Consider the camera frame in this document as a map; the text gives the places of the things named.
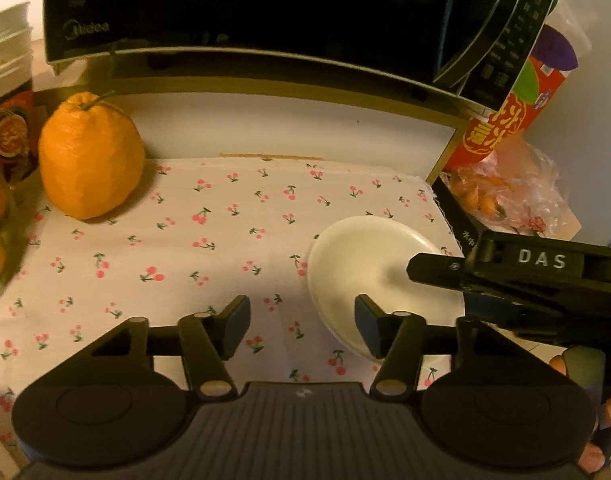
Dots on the red and yellow carton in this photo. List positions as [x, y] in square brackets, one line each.
[505, 120]

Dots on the white plate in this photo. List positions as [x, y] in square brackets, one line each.
[365, 260]

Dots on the yellow-edged white board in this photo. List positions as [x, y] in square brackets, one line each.
[285, 125]

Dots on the cherry print tablecloth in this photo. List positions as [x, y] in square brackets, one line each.
[185, 260]

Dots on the clear glass fruit bowl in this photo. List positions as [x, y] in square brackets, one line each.
[12, 240]

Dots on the black microwave oven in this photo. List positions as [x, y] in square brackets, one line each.
[260, 5]

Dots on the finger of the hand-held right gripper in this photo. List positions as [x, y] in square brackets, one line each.
[435, 269]

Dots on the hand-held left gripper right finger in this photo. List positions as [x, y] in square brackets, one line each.
[365, 321]

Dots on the stack of white containers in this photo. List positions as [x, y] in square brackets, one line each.
[7, 50]

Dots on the large orange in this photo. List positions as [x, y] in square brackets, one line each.
[90, 160]

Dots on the clear bag with purple item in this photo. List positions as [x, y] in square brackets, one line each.
[560, 50]

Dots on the red patterned box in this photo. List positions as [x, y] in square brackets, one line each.
[10, 135]

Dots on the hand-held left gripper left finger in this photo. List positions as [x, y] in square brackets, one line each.
[239, 319]

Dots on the plastic bag of tangerines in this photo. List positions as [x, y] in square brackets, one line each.
[525, 190]

